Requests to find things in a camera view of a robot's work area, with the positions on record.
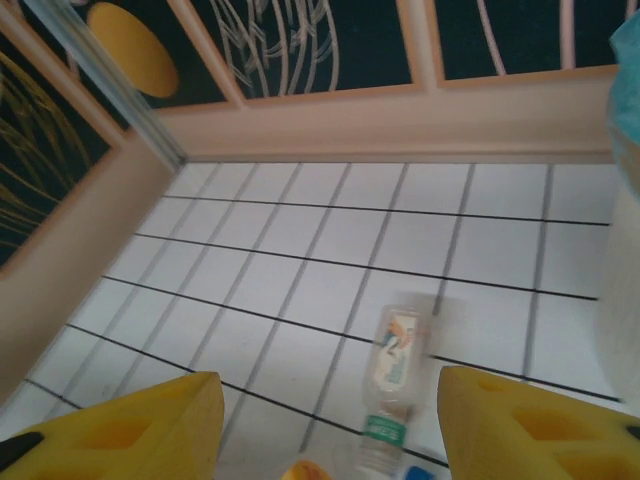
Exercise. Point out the aluminium corner post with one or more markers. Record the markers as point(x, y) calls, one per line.
point(115, 85)

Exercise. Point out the orange label bottle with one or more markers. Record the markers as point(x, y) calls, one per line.
point(305, 472)

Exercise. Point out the clear bottle green label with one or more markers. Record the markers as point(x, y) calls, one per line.
point(392, 360)

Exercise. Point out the clear bottle blue cap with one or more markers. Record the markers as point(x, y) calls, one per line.
point(417, 473)

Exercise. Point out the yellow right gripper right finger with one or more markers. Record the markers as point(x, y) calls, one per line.
point(540, 435)

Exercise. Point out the white round waste bin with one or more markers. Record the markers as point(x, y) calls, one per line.
point(622, 300)

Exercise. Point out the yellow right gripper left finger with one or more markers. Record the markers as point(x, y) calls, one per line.
point(125, 435)

